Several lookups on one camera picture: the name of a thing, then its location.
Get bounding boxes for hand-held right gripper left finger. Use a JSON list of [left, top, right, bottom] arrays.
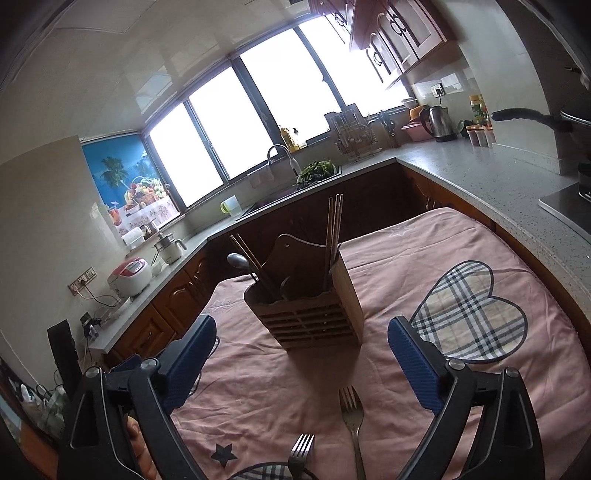
[[69, 314, 218, 480]]

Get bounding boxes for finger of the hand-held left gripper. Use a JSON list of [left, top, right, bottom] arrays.
[[108, 353, 143, 376]]

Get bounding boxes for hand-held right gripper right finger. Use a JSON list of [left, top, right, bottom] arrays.
[[387, 316, 546, 480]]

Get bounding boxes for long steel fork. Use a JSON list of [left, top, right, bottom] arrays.
[[338, 385, 368, 480]]

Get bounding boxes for steel spoon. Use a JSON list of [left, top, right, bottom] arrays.
[[226, 252, 260, 283]]

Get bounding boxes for wooden utensil holder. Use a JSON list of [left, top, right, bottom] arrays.
[[243, 234, 365, 352]]

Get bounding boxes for short steel fork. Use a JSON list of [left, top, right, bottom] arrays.
[[287, 433, 317, 480]]

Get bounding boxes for person's left hand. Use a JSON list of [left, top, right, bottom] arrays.
[[126, 414, 158, 480]]

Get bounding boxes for black charger plug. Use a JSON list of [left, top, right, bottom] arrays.
[[81, 313, 103, 340]]

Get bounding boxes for white and red rice cooker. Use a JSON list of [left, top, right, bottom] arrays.
[[107, 258, 153, 297]]

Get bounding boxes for pink tablecloth with plaid hearts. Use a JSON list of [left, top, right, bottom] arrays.
[[171, 207, 587, 480]]

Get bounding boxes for small white electric pot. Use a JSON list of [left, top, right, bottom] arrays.
[[152, 233, 188, 265]]

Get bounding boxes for kitchen sink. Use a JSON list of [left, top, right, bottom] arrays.
[[235, 164, 345, 222]]

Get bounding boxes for grey kitchen countertop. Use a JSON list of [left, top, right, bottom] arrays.
[[88, 138, 591, 352]]

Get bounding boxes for green leafy vegetables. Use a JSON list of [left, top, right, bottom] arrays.
[[295, 159, 337, 185]]

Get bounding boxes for black cooktop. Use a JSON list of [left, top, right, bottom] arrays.
[[538, 161, 591, 232]]

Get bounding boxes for curved steel faucet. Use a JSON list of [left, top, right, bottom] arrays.
[[267, 144, 300, 178]]

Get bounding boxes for pink basin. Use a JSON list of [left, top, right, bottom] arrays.
[[401, 121, 432, 141]]

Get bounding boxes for knife holder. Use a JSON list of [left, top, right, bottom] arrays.
[[379, 111, 398, 148]]

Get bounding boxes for metal dish rack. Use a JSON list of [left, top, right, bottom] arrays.
[[324, 108, 382, 162]]

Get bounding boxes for steel electric kettle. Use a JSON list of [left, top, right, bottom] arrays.
[[424, 105, 459, 143]]

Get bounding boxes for yellow lidded jar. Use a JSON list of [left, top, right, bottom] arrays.
[[468, 95, 488, 125]]

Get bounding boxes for kitchen window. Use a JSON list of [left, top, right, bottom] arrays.
[[143, 14, 411, 208]]

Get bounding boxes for wall socket strip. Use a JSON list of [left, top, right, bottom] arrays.
[[68, 267, 98, 296]]

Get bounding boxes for tropical wall poster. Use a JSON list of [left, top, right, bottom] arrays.
[[81, 134, 181, 229]]

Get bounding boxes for pan with black handle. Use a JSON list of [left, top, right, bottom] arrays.
[[491, 88, 591, 139]]

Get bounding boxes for wooden wall cabinets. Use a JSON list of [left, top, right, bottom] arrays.
[[309, 0, 462, 88]]

